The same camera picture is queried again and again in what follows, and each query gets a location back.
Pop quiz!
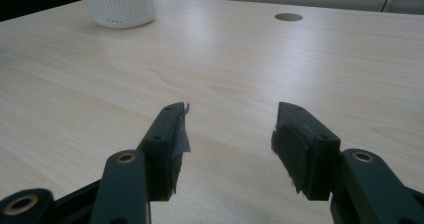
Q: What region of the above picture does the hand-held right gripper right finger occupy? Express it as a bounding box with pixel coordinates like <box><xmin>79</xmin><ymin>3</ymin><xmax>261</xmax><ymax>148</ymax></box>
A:
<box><xmin>270</xmin><ymin>101</ymin><xmax>342</xmax><ymax>202</ymax></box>

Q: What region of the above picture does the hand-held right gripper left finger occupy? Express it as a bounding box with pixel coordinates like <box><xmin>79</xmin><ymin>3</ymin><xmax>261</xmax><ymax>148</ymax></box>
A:
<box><xmin>138</xmin><ymin>102</ymin><xmax>192</xmax><ymax>202</ymax></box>

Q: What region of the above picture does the white plastic basket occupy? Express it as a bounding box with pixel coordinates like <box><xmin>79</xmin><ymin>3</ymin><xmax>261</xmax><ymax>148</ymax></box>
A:
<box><xmin>79</xmin><ymin>0</ymin><xmax>157</xmax><ymax>30</ymax></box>

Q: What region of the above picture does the round table cable hole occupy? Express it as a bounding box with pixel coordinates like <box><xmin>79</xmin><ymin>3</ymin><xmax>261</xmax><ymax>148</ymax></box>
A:
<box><xmin>274</xmin><ymin>12</ymin><xmax>304</xmax><ymax>22</ymax></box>

